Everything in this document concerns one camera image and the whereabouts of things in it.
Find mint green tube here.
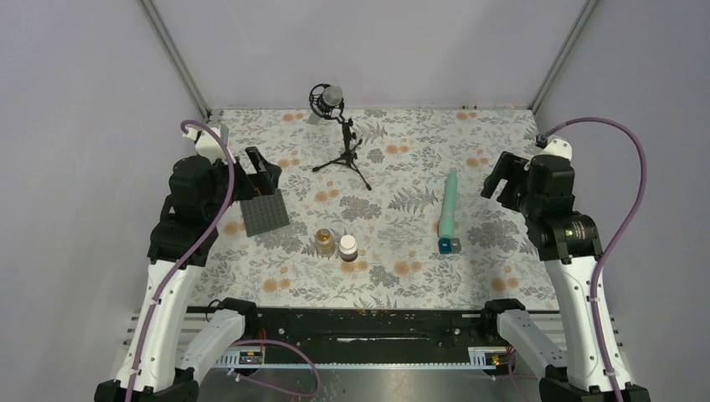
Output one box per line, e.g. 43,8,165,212
438,170,458,239

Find amber glass pill bottle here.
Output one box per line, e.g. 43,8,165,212
315,229,336,258

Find microphone on tripod stand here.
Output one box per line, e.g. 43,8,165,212
308,83,373,192

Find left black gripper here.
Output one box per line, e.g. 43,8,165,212
206,146,281,220

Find white pill bottle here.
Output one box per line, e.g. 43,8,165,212
338,234,358,262

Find floral table mat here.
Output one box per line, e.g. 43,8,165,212
192,109,558,310

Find black base frame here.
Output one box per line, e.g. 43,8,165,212
188,298,525,368

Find teal pill organizer box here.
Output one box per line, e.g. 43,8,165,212
438,238,461,255

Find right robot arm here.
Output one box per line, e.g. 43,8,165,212
479,140,651,401

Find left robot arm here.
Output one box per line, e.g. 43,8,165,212
94,147,281,401

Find grey lego baseplate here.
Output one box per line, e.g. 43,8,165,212
239,189,291,237

